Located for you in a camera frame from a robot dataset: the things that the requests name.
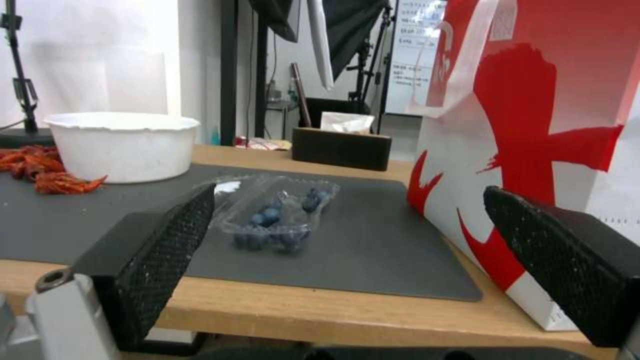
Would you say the dark brown tissue box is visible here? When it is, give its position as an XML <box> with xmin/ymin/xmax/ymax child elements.
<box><xmin>291</xmin><ymin>111</ymin><xmax>391</xmax><ymax>172</ymax></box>

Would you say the clear plastic blueberry container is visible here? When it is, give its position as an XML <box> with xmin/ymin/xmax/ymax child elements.
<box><xmin>192</xmin><ymin>176</ymin><xmax>341</xmax><ymax>257</ymax></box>

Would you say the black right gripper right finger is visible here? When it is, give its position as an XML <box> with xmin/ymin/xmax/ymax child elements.
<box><xmin>482</xmin><ymin>185</ymin><xmax>640</xmax><ymax>348</ymax></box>

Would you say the red snack packet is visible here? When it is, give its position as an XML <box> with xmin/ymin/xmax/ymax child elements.
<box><xmin>234</xmin><ymin>135</ymin><xmax>293</xmax><ymax>152</ymax></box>

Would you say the red and white takeout bag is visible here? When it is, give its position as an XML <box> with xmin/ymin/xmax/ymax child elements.
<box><xmin>405</xmin><ymin>0</ymin><xmax>640</xmax><ymax>332</ymax></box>

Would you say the red crayfish pile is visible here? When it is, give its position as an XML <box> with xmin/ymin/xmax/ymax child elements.
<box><xmin>0</xmin><ymin>145</ymin><xmax>109</xmax><ymax>195</ymax></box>

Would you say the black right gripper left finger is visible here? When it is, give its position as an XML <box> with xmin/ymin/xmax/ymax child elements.
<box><xmin>24</xmin><ymin>183</ymin><xmax>217</xmax><ymax>360</ymax></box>

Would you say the white hanging panel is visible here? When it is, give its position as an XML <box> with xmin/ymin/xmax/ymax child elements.
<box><xmin>305</xmin><ymin>0</ymin><xmax>335</xmax><ymax>90</ymax></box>

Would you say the black light stand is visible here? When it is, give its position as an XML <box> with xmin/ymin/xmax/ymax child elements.
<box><xmin>0</xmin><ymin>0</ymin><xmax>56</xmax><ymax>148</ymax></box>

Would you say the white board with text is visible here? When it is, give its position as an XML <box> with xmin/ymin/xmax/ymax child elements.
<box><xmin>384</xmin><ymin>0</ymin><xmax>450</xmax><ymax>116</ymax></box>

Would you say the dark grey table mat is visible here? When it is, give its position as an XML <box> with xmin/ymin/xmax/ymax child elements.
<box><xmin>0</xmin><ymin>163</ymin><xmax>484</xmax><ymax>302</ymax></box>

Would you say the black softbox on stand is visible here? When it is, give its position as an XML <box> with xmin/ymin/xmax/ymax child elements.
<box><xmin>248</xmin><ymin>0</ymin><xmax>396</xmax><ymax>113</ymax></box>

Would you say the white round bowl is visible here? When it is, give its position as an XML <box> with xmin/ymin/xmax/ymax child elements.
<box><xmin>42</xmin><ymin>111</ymin><xmax>202</xmax><ymax>185</ymax></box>

